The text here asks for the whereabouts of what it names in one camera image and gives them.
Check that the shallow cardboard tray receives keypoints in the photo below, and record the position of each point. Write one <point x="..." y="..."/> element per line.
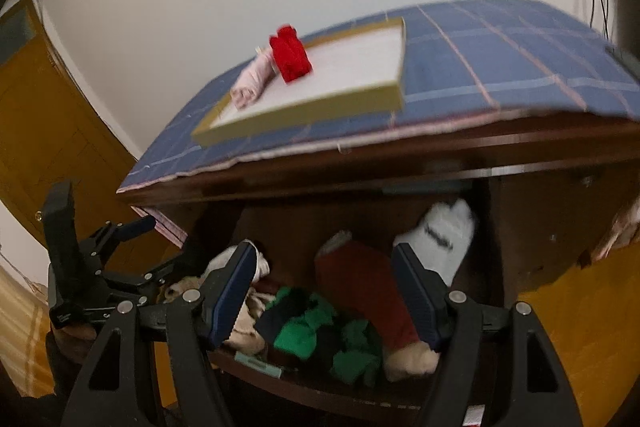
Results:
<point x="350" y="57"/>

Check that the tan fuzzy cloth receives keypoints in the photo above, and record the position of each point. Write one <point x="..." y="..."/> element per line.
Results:
<point x="180" y="289"/>

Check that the green and black striped underwear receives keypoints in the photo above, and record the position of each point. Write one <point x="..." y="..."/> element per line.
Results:
<point x="300" y="332"/>

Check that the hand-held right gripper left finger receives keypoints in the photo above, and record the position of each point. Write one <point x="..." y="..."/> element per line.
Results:
<point x="235" y="292"/>

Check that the wooden door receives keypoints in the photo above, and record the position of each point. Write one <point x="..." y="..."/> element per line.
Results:
<point x="50" y="117"/>

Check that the pink underwear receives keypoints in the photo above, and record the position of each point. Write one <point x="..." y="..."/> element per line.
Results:
<point x="252" y="79"/>

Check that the person's left forearm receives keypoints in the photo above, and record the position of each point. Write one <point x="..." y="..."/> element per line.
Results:
<point x="62" y="362"/>

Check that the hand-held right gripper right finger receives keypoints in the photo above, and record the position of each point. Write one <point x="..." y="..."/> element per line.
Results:
<point x="417" y="302"/>

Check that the cream white underwear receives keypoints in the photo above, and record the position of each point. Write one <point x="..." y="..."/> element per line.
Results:
<point x="262" y="264"/>

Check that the dark wooden desk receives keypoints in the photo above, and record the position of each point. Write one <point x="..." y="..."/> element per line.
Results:
<point x="350" y="167"/>

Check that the beige underwear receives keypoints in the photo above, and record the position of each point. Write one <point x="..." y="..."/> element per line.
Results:
<point x="247" y="327"/>
<point x="412" y="362"/>

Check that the pale green label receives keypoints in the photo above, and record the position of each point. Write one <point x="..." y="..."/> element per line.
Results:
<point x="257" y="364"/>

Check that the dark wooden drawer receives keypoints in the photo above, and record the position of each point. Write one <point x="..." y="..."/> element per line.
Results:
<point x="310" y="389"/>

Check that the maroon underwear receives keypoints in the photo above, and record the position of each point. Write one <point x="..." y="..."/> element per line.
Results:
<point x="360" y="287"/>

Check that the blue plaid tablecloth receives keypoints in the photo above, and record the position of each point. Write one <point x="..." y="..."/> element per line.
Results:
<point x="475" y="57"/>

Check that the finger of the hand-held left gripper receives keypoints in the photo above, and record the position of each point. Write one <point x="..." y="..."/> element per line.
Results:
<point x="170" y="271"/>
<point x="142" y="225"/>

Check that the bright red underwear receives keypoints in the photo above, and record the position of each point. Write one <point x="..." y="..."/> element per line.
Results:
<point x="290" y="54"/>

